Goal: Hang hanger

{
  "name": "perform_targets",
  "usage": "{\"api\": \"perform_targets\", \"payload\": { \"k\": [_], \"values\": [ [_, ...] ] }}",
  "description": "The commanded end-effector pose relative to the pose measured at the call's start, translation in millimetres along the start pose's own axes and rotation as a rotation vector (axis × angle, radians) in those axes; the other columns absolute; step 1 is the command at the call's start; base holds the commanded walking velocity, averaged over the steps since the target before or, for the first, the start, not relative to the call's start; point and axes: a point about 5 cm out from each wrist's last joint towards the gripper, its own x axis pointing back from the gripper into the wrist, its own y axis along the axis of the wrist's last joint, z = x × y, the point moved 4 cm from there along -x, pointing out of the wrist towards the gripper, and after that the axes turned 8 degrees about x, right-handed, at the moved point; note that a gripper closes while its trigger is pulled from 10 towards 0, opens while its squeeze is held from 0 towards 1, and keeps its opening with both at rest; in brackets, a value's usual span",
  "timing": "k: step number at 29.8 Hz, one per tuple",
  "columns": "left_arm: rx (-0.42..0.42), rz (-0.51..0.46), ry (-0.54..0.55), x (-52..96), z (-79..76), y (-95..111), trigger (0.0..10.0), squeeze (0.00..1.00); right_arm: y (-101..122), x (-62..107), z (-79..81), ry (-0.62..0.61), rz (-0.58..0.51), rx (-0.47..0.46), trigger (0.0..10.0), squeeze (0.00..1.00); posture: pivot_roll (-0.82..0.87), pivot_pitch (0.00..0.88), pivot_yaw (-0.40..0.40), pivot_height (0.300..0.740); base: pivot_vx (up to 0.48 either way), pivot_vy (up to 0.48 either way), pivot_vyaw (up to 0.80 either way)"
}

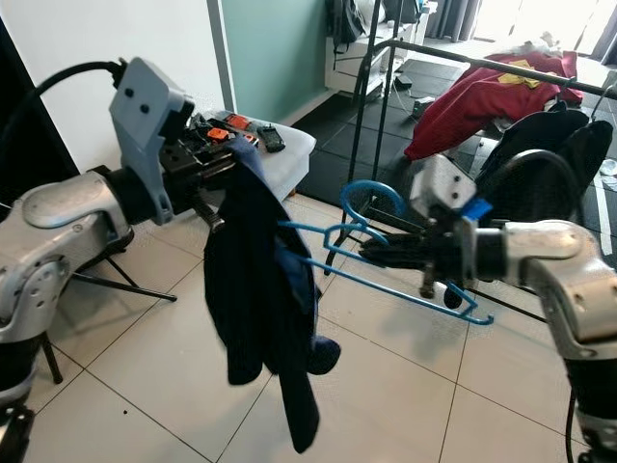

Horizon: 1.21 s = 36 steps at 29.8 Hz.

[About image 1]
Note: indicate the grey curtain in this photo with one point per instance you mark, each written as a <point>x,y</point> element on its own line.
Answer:
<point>448,17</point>
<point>607,29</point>

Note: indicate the red blanket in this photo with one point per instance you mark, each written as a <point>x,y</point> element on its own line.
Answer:
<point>463,101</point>

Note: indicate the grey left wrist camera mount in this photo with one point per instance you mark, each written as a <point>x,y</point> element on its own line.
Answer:
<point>145,106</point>

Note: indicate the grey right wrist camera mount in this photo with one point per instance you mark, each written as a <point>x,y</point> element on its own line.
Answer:
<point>439,188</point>

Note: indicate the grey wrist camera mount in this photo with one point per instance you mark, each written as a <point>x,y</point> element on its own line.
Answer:
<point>145,106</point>
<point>439,188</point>

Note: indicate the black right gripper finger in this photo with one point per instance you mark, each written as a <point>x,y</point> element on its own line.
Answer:
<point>395,246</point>
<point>395,264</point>

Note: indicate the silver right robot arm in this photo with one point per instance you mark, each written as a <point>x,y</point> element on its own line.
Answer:
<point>540,256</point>

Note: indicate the black metal stand leg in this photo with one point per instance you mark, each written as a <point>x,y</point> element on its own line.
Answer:
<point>125,286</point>

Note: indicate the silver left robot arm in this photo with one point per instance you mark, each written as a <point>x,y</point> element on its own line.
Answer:
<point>58,217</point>

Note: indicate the navy blue garment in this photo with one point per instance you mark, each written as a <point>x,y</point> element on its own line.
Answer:
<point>251,289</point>

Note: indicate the yellow cloth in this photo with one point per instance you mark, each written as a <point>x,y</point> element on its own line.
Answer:
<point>523,75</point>

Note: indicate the black metal clothes rack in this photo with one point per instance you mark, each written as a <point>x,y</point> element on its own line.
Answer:
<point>472,62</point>

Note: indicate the white cabinet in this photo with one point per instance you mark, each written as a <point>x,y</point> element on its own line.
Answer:
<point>352,68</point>

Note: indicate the black wall panel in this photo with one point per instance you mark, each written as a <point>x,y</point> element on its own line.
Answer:
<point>14,135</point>

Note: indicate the orange and black tool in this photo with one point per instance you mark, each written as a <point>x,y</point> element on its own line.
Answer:
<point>231,122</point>

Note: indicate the black bag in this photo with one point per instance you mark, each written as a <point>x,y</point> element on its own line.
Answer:
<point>347,19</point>

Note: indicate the black remote control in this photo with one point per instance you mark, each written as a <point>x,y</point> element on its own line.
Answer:
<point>270,140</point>

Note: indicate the white padded stool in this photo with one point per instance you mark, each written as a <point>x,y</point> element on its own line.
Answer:
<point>289,164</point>

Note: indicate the blue plastic clothes hanger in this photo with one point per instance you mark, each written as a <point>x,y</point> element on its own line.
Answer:
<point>366,185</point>

